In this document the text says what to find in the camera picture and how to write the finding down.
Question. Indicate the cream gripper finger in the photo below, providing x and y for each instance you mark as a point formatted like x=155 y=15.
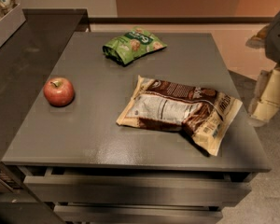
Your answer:
x=266 y=101
x=257 y=41

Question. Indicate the brown chip bag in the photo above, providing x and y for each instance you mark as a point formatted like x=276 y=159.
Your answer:
x=203 y=114

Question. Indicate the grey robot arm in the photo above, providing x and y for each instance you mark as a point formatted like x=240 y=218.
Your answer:
x=272 y=41

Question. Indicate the grey snack tray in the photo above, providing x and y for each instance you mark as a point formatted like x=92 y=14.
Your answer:
x=10 y=23

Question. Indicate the red apple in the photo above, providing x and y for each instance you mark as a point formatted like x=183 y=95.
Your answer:
x=59 y=91

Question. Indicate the grey drawer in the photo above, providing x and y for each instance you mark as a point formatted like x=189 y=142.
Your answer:
x=135 y=215
x=136 y=187

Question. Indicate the lower grey drawer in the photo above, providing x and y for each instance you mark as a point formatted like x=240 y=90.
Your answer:
x=135 y=215

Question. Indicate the green rice chip bag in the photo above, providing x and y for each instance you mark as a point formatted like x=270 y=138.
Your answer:
x=136 y=43

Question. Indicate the upper grey drawer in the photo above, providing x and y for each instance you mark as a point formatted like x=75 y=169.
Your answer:
x=136 y=187

